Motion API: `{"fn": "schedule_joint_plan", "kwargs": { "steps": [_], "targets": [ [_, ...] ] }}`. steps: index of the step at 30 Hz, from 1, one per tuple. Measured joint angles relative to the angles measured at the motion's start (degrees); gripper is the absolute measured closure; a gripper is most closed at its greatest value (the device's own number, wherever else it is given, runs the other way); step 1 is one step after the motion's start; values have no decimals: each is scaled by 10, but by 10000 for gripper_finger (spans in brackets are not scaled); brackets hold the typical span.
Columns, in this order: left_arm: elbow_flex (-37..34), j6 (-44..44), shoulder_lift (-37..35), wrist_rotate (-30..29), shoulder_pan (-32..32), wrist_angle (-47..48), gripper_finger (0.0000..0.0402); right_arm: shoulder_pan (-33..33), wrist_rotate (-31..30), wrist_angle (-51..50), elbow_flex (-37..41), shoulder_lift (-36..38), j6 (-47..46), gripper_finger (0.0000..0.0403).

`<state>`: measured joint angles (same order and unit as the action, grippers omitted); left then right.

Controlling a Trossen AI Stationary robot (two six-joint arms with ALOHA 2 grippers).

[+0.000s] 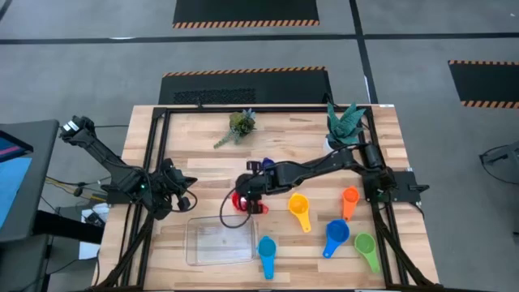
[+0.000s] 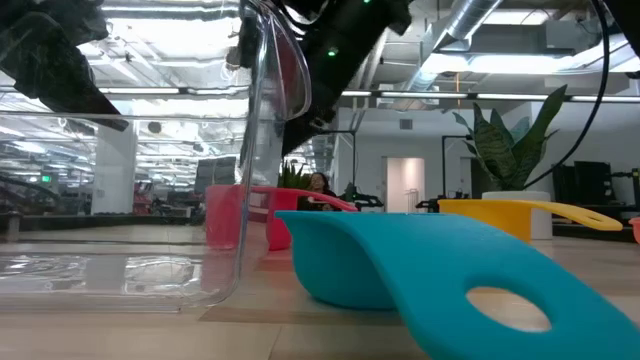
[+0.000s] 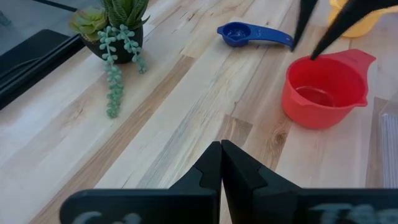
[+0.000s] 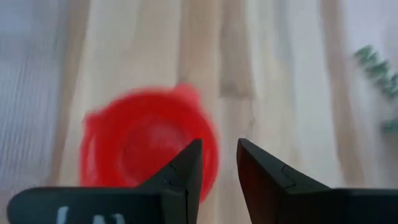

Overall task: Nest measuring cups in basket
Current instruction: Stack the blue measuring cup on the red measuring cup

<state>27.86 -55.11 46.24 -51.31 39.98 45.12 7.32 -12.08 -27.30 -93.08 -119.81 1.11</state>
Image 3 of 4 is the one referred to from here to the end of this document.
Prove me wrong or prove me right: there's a succulent plant in black pot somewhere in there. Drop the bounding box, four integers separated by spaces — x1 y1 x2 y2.
68 0 150 119

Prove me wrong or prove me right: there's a black mat with striped edge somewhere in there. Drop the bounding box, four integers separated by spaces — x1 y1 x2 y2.
0 29 71 78

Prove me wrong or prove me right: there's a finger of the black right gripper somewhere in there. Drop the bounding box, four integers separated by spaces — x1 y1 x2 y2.
310 0 398 60
292 0 320 52

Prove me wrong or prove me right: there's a clear plastic basket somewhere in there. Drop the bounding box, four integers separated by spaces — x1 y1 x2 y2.
377 93 398 189

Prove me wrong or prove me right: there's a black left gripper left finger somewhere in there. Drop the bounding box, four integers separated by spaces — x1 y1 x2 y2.
58 140 222 224

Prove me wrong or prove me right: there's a dark blue measuring cup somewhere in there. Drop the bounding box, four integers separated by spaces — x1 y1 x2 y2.
216 21 295 50

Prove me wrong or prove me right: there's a yellow measuring cup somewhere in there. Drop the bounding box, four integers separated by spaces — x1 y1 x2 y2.
328 0 398 39

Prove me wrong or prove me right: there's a red measuring cup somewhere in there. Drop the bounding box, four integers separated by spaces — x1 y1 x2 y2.
281 49 377 130

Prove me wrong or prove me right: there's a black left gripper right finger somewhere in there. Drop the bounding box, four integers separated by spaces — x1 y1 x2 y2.
221 139 398 224

